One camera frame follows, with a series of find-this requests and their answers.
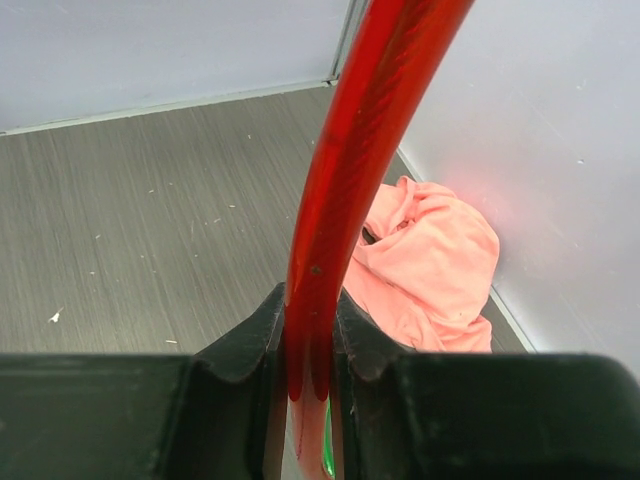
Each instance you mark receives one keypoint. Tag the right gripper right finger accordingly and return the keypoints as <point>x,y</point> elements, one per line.
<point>398,414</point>

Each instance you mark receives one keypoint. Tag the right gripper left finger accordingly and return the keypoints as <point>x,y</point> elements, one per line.
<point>217,414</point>

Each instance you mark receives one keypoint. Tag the green cable lock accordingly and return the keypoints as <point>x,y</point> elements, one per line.
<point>328,455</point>

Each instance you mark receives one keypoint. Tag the red cable lock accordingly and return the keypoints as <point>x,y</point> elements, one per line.
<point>394,56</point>

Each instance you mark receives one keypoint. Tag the pink cloth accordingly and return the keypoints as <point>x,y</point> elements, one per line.
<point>422,268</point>

